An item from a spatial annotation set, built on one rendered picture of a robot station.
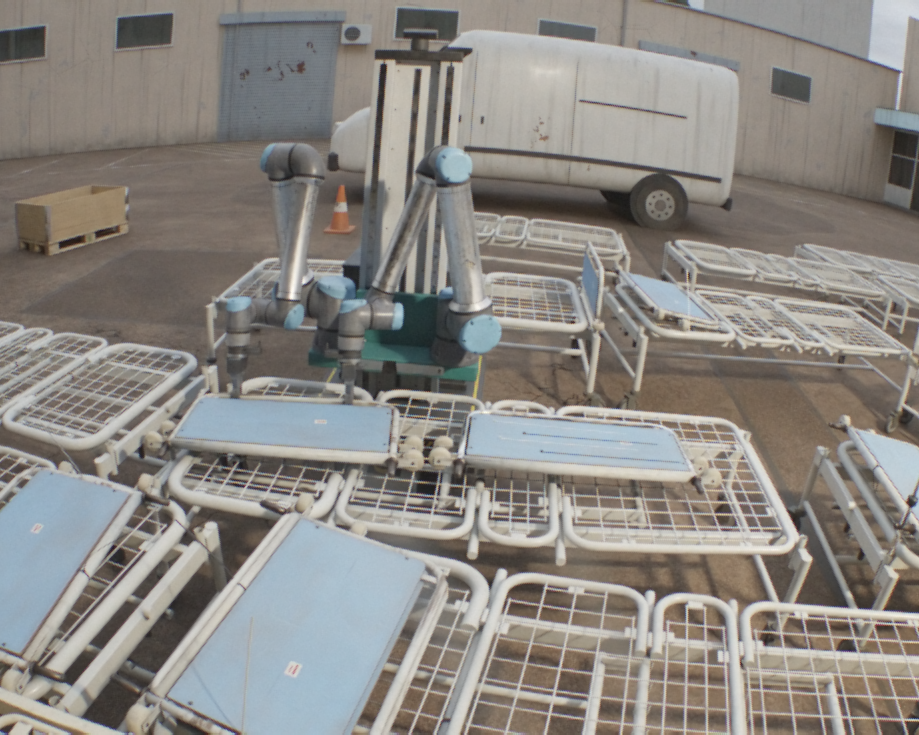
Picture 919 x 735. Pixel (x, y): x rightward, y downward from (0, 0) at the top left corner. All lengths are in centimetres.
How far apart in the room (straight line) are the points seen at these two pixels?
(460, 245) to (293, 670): 157
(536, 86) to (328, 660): 832
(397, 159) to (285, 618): 189
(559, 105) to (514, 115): 60
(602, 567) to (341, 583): 132
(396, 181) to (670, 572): 184
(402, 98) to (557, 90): 650
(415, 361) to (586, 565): 100
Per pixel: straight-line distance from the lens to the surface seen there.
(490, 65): 916
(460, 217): 244
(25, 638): 167
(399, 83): 285
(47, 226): 778
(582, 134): 931
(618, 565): 276
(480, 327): 254
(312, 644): 151
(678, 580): 275
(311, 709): 139
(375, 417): 240
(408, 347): 292
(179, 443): 227
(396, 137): 286
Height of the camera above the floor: 163
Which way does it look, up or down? 23 degrees down
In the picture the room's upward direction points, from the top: 5 degrees clockwise
